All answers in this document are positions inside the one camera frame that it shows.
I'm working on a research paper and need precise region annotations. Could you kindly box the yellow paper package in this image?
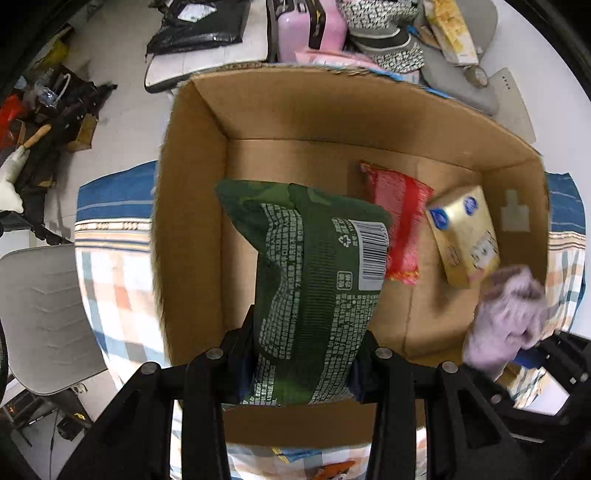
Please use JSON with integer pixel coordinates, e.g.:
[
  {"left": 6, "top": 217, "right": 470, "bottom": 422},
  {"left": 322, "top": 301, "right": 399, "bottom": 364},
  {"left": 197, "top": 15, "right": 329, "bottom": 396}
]
[{"left": 423, "top": 0, "right": 479, "bottom": 66}]

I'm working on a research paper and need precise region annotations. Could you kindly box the black plastic bag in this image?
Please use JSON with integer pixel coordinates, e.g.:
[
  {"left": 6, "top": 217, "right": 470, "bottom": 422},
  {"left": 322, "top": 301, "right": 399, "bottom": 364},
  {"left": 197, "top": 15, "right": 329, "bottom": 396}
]
[{"left": 146, "top": 0, "right": 250, "bottom": 55}]

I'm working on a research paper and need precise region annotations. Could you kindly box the white chair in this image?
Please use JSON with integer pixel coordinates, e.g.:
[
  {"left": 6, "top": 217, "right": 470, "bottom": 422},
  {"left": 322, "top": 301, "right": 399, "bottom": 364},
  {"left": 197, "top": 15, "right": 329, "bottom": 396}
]
[{"left": 144, "top": 1, "right": 270, "bottom": 94}]

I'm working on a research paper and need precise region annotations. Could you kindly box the yellow tissue pack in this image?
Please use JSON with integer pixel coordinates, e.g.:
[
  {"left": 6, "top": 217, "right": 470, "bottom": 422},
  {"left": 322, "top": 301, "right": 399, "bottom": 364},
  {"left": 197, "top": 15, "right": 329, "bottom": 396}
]
[{"left": 426, "top": 185, "right": 500, "bottom": 289}]

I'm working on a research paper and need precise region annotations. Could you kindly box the patterned tote bag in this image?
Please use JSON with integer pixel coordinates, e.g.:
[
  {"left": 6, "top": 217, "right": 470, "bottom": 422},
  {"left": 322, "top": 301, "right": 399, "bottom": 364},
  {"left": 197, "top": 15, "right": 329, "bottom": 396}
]
[{"left": 337, "top": 0, "right": 425, "bottom": 75}]

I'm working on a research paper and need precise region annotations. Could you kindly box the green snack bag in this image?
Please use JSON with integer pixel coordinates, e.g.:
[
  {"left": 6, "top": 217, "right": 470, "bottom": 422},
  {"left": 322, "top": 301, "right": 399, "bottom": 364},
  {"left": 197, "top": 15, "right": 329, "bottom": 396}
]
[{"left": 215, "top": 179, "right": 391, "bottom": 407}]

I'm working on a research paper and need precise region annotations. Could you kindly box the red snack bag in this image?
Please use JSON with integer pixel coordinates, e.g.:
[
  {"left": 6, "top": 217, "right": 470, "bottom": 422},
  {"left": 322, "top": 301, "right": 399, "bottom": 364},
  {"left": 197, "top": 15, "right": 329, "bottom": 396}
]
[{"left": 361, "top": 161, "right": 433, "bottom": 285}]

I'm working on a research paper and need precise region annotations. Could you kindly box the plaid checkered tablecloth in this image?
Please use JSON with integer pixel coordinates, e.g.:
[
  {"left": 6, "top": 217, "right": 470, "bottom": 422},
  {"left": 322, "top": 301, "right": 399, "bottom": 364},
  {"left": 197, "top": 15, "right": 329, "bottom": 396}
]
[{"left": 75, "top": 161, "right": 586, "bottom": 479}]

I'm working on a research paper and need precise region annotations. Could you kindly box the tape roll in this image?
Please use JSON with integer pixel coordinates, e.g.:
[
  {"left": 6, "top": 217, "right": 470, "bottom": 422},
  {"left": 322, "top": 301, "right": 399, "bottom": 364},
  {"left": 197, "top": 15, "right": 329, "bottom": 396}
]
[{"left": 464, "top": 65, "right": 489, "bottom": 89}]

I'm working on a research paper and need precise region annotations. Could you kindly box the grey chair with clutter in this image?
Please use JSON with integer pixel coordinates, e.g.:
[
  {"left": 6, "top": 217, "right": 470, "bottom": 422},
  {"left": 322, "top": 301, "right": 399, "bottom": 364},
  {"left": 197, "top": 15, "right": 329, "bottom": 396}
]
[{"left": 414, "top": 1, "right": 498, "bottom": 116}]

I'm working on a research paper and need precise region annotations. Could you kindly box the open cardboard box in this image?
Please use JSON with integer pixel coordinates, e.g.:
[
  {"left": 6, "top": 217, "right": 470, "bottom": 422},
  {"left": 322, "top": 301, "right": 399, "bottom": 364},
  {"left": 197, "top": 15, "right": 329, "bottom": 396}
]
[{"left": 151, "top": 66, "right": 549, "bottom": 447}]

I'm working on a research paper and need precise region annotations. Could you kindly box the red plastic bag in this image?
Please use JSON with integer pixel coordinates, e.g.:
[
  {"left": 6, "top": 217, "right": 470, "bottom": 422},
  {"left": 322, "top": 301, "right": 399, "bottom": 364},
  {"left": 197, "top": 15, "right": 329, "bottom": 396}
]
[{"left": 0, "top": 94, "right": 27, "bottom": 148}]

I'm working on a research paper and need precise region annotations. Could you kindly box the orange cartoon snack bag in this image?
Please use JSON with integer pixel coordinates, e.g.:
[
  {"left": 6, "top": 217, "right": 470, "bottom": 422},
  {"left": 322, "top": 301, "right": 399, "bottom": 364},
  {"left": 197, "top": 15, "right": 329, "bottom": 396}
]
[{"left": 312, "top": 461, "right": 356, "bottom": 480}]

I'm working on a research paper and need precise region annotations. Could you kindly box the white goose plush toy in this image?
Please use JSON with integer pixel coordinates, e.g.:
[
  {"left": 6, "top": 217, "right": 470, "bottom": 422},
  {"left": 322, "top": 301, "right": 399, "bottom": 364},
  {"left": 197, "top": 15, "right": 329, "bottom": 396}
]
[{"left": 0, "top": 124, "right": 52, "bottom": 214}]

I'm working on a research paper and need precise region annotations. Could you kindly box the purple soft cloth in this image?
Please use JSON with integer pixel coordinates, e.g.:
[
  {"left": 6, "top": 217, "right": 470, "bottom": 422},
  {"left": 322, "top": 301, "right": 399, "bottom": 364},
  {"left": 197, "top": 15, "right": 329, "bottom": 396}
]
[{"left": 462, "top": 265, "right": 548, "bottom": 381}]

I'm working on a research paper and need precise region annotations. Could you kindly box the pink suitcase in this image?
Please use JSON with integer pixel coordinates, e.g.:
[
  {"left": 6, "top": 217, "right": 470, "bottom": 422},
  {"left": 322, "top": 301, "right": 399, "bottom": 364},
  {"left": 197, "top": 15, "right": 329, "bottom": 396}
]
[{"left": 271, "top": 0, "right": 348, "bottom": 63}]

